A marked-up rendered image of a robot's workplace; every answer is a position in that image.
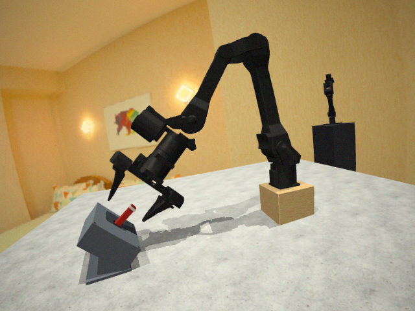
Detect dark red square peg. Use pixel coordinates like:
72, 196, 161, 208
115, 204, 136, 226

